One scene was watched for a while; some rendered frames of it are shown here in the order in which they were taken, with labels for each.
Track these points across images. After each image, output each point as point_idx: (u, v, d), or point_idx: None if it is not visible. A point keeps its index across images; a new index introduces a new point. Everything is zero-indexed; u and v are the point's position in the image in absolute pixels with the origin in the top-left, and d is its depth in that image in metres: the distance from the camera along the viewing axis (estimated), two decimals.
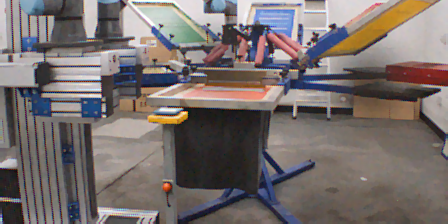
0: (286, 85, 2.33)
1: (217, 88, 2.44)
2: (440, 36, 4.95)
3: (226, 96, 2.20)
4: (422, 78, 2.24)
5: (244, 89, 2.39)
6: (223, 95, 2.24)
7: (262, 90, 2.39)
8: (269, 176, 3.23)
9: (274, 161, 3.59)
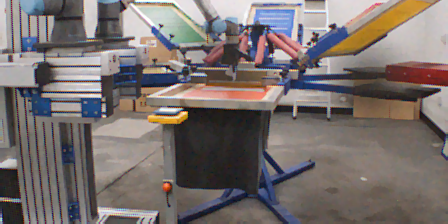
0: (286, 85, 2.33)
1: (217, 88, 2.44)
2: (440, 36, 4.95)
3: (226, 96, 2.20)
4: (422, 78, 2.24)
5: (244, 89, 2.39)
6: (223, 95, 2.24)
7: (262, 90, 2.39)
8: (269, 176, 3.23)
9: (274, 161, 3.59)
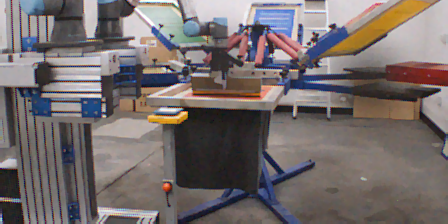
0: (286, 85, 2.33)
1: None
2: (440, 36, 4.95)
3: (226, 96, 2.21)
4: (422, 78, 2.24)
5: None
6: (223, 95, 2.24)
7: (262, 90, 2.39)
8: (269, 176, 3.23)
9: (274, 161, 3.59)
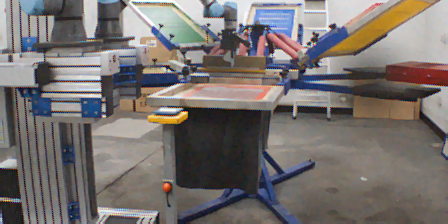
0: (286, 85, 2.33)
1: (217, 88, 2.44)
2: (440, 36, 4.95)
3: None
4: (422, 78, 2.24)
5: (244, 89, 2.39)
6: None
7: (262, 90, 2.39)
8: (269, 176, 3.23)
9: (274, 161, 3.59)
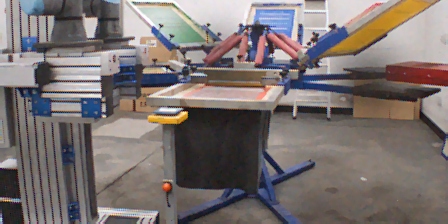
0: (286, 85, 2.33)
1: (217, 88, 2.44)
2: (440, 36, 4.95)
3: None
4: (422, 78, 2.24)
5: (244, 89, 2.39)
6: None
7: (262, 90, 2.39)
8: (269, 176, 3.23)
9: (274, 161, 3.59)
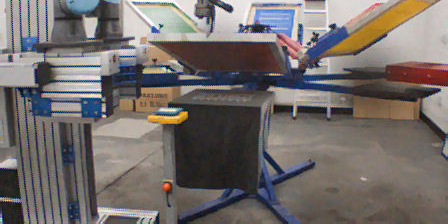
0: (287, 56, 2.32)
1: None
2: (440, 36, 4.95)
3: None
4: (422, 78, 2.24)
5: None
6: None
7: None
8: (269, 176, 3.23)
9: (274, 161, 3.59)
